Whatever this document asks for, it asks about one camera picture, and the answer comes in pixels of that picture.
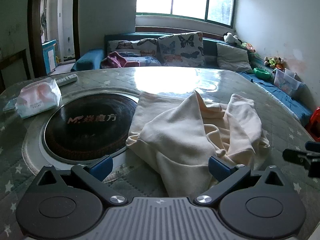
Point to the brown plush bear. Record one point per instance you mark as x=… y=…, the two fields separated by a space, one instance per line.
x=279 y=62

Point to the long butterfly print cushion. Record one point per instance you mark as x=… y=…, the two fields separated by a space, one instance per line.
x=130 y=46

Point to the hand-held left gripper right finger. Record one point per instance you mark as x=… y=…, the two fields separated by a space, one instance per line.
x=220 y=170

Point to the butterfly print seat cushion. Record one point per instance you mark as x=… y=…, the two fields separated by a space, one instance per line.
x=142 y=61

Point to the large butterfly print cushion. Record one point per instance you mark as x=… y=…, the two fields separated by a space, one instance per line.
x=180 y=47

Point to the light blue cabinet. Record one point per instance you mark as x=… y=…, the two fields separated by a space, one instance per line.
x=48 y=55

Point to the white pink tissue pack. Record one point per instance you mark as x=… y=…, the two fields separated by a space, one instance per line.
x=37 y=97

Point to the green bowl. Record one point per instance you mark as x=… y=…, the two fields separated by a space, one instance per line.
x=261 y=73

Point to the dark wooden door frame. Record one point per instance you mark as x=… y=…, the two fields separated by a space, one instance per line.
x=33 y=30

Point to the small clear plastic box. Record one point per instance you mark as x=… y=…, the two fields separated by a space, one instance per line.
x=291 y=73

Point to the hanging cloth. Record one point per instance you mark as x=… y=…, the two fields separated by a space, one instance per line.
x=43 y=22

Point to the white remote control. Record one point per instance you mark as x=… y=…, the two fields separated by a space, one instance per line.
x=66 y=80

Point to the pink garment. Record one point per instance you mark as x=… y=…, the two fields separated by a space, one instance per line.
x=113 y=60

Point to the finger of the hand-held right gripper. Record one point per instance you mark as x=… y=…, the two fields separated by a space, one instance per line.
x=313 y=147
x=297 y=156

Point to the red plastic stool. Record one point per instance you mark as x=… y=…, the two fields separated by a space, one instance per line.
x=315 y=125

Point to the clear plastic storage box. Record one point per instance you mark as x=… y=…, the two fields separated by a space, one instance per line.
x=285 y=85

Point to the blue bed sheet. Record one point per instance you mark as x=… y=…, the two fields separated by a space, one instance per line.
x=282 y=102

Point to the grey pillow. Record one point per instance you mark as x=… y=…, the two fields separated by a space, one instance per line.
x=232 y=57

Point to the green pink plush toy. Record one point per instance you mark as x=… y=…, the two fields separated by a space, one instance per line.
x=248 y=47

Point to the cream garment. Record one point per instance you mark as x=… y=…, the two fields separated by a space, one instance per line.
x=180 y=135

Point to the panda plush toy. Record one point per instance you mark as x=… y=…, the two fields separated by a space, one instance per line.
x=228 y=38

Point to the teal sofa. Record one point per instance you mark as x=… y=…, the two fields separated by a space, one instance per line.
x=87 y=60

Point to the black round heater plate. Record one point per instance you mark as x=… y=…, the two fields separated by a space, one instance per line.
x=87 y=130

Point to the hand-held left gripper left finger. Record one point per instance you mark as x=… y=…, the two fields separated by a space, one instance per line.
x=102 y=167

